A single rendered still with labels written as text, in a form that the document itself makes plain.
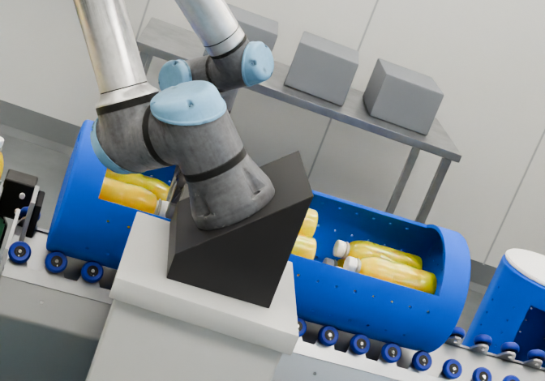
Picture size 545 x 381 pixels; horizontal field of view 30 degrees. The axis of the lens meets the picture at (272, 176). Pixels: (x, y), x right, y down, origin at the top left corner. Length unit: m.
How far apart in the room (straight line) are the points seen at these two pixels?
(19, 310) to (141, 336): 0.46
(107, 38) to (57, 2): 3.81
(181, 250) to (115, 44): 0.37
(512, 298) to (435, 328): 0.80
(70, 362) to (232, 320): 0.59
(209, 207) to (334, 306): 0.52
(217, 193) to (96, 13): 0.37
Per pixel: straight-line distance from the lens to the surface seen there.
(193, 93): 1.69
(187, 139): 1.68
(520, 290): 2.98
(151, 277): 1.70
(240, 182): 1.70
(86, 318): 2.12
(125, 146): 1.76
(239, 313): 1.69
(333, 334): 2.21
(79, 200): 2.00
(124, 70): 1.77
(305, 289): 2.11
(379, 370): 2.26
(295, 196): 1.70
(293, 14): 5.49
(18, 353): 2.19
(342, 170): 5.71
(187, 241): 1.73
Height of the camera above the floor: 1.85
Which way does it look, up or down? 16 degrees down
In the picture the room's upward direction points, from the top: 21 degrees clockwise
